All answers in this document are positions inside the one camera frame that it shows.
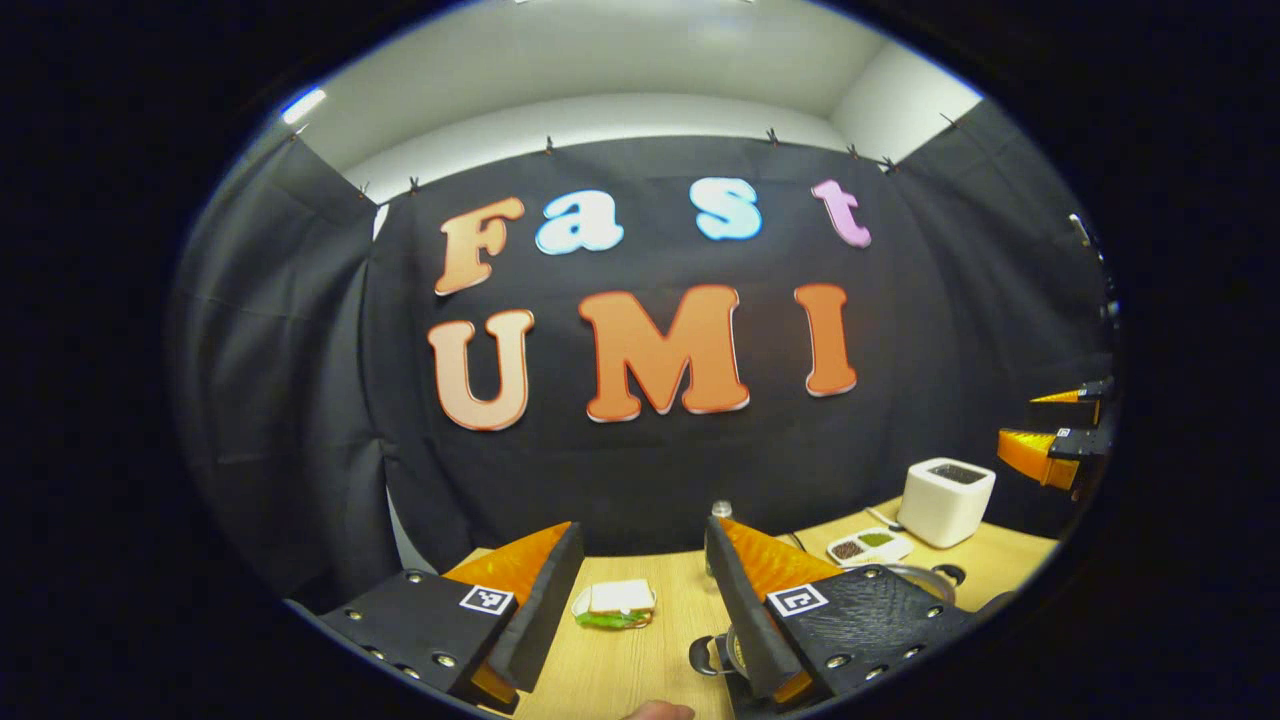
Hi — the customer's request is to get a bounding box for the white bread lettuce sandwich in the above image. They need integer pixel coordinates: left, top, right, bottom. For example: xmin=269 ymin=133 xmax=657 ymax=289
xmin=577 ymin=578 xmax=658 ymax=631

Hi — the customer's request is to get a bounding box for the row of black cloth clips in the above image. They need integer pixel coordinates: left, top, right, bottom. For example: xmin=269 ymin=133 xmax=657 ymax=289
xmin=290 ymin=112 xmax=956 ymax=196

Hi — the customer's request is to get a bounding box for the white square box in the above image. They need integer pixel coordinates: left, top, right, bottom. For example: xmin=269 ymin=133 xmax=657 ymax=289
xmin=897 ymin=457 xmax=997 ymax=549

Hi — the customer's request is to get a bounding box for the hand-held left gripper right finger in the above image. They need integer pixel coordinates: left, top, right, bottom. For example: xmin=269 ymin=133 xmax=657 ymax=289
xmin=703 ymin=515 xmax=979 ymax=713

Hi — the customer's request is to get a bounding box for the black backdrop cloth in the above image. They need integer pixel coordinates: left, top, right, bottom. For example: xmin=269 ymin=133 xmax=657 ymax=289
xmin=165 ymin=95 xmax=1116 ymax=611

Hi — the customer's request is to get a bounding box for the steel pot with black handle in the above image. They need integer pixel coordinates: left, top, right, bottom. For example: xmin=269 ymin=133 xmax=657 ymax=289
xmin=688 ymin=563 xmax=959 ymax=701

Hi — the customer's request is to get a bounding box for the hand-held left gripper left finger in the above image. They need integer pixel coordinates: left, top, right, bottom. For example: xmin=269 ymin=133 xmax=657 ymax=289
xmin=318 ymin=520 xmax=586 ymax=715

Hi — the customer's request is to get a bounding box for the white divided seasoning tray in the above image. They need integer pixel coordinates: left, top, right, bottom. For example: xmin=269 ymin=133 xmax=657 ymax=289
xmin=827 ymin=527 xmax=914 ymax=567

